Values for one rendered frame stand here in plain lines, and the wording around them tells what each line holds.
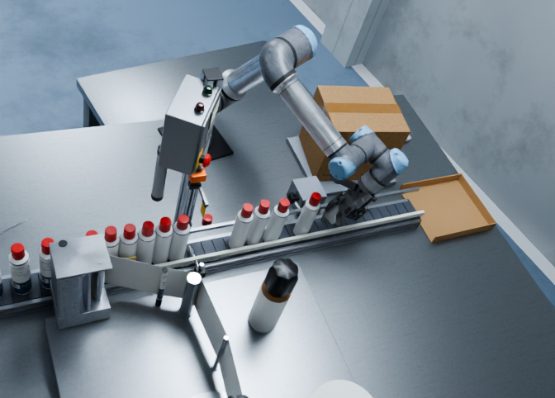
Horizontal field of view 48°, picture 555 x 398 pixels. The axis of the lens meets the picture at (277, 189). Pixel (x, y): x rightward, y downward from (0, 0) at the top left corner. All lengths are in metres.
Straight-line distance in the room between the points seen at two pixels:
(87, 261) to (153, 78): 1.16
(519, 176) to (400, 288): 1.78
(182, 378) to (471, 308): 1.05
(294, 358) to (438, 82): 2.54
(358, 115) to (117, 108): 0.92
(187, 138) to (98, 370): 0.68
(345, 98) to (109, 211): 0.93
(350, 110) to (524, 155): 1.70
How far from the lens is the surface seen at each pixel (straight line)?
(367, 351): 2.04
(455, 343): 2.20
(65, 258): 1.66
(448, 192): 2.60
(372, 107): 2.33
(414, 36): 4.13
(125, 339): 1.84
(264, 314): 1.80
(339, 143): 1.90
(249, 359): 1.86
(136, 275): 1.81
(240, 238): 1.97
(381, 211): 2.32
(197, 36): 4.29
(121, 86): 2.57
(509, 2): 3.67
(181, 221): 1.81
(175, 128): 1.55
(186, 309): 1.84
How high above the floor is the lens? 2.53
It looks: 48 degrees down
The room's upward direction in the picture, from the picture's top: 21 degrees clockwise
